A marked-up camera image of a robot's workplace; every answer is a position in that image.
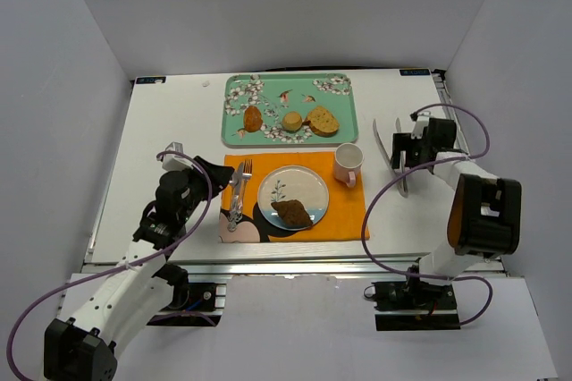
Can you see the orange glazed bread roll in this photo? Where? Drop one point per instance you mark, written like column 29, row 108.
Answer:
column 252, row 119

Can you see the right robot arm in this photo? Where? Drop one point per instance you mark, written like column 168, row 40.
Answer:
column 484, row 219

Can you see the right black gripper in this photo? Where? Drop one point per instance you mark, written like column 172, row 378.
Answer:
column 399, row 156

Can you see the dark brown croissant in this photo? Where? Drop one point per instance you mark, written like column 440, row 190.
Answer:
column 292, row 213

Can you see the pink mug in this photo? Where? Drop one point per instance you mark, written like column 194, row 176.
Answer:
column 348, row 160

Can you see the aluminium table frame rail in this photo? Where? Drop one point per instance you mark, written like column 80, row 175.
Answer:
column 189, row 109

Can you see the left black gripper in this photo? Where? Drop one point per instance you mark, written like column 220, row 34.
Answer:
column 214, row 171

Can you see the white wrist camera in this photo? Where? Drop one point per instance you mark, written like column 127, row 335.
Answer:
column 174, row 161
column 421, row 121

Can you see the green floral serving tray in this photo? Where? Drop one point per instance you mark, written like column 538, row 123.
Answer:
column 275, row 95

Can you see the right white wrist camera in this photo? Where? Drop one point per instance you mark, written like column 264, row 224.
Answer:
column 421, row 121

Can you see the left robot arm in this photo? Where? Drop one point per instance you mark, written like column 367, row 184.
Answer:
column 88, row 344

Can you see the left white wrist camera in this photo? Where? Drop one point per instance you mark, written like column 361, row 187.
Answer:
column 174, row 161

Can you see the sliced seeded bread loaf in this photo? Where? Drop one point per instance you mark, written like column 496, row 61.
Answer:
column 322, row 122

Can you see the orange cartoon placemat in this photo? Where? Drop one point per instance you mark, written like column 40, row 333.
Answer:
column 341, row 220

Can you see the silver table knife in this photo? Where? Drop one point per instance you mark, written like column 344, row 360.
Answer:
column 237, row 179

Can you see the small round yellow bun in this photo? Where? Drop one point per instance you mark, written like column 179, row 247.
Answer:
column 292, row 121

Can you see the silver spoon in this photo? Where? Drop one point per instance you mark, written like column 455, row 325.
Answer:
column 234, row 214

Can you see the silver fork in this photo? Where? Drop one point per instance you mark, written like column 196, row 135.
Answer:
column 245, row 175

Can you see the cream and blue plate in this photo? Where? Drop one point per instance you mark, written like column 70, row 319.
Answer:
column 293, row 182

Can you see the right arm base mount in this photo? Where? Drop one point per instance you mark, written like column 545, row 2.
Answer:
column 413, row 305

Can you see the metal serving tongs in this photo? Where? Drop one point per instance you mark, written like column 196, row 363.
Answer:
column 384, row 153

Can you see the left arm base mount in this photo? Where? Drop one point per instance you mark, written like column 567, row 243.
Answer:
column 197, row 305

